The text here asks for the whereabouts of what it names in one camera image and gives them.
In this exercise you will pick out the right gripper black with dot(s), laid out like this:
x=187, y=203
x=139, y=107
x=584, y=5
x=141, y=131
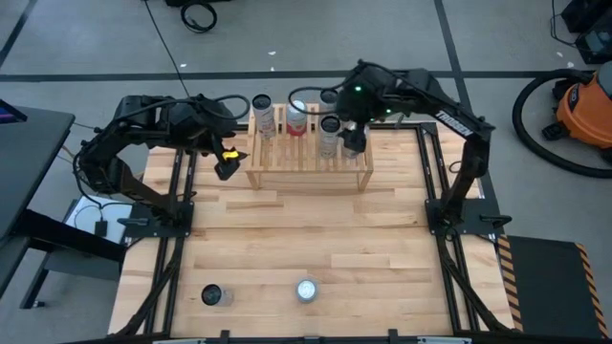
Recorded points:
x=361, y=102

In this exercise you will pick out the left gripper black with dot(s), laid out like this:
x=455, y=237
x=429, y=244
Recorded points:
x=208, y=126

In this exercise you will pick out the white Celsius Tropical Vibe can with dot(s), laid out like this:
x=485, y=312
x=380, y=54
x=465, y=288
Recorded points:
x=327, y=98

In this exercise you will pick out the white Celsius Peach Vibe can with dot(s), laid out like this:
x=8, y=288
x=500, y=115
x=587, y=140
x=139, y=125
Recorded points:
x=265, y=122

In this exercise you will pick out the grey red Spindrift can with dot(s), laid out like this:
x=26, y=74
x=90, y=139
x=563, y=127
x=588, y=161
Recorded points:
x=296, y=125
x=306, y=290

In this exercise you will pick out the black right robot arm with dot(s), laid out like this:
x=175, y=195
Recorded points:
x=466, y=157

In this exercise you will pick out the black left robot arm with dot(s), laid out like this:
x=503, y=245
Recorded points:
x=105, y=167

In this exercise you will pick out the slatted wooden shelf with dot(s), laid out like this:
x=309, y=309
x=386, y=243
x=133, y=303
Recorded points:
x=311, y=168

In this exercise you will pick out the small black adapter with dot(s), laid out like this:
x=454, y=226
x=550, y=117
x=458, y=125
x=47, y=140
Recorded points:
x=101, y=228

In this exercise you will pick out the white paper box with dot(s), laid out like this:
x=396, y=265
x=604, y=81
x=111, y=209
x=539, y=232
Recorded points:
x=81, y=217

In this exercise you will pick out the orange shop vacuum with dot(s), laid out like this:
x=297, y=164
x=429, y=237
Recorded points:
x=585, y=110
x=518, y=117

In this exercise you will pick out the black desk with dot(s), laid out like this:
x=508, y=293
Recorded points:
x=28, y=153

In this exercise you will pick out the black display device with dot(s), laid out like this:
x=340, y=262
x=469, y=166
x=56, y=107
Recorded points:
x=9, y=113

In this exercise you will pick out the black hazard-striped floor mat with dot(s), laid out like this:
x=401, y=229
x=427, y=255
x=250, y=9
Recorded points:
x=554, y=296

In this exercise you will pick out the black equipment case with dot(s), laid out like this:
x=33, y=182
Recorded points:
x=590, y=14
x=597, y=47

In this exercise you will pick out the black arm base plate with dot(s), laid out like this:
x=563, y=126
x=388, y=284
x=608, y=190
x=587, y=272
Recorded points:
x=138, y=230
x=483, y=210

